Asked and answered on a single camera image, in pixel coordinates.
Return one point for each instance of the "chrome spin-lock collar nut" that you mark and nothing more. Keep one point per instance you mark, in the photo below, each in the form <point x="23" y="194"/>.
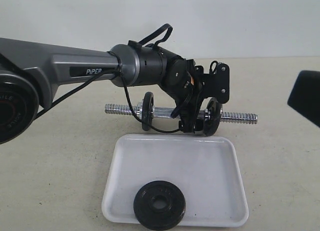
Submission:
<point x="139" y="110"/>

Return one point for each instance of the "chrome threaded dumbbell bar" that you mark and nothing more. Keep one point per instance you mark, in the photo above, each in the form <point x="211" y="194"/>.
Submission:
<point x="165" y="113"/>

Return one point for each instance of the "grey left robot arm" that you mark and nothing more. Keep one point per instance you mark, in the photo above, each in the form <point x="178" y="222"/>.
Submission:
<point x="31" y="72"/>

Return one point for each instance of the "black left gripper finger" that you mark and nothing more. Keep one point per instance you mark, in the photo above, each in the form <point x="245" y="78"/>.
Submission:
<point x="187" y="124"/>

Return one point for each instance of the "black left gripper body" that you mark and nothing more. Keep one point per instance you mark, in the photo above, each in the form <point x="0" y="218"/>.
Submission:
<point x="188" y="85"/>

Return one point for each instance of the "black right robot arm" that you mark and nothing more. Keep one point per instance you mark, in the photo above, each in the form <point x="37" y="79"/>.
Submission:
<point x="304" y="97"/>

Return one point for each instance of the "white rectangular plastic tray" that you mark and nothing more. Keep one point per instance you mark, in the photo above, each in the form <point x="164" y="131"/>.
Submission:
<point x="205" y="169"/>

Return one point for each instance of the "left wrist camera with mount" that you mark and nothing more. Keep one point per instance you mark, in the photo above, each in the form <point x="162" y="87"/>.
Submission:
<point x="216" y="83"/>

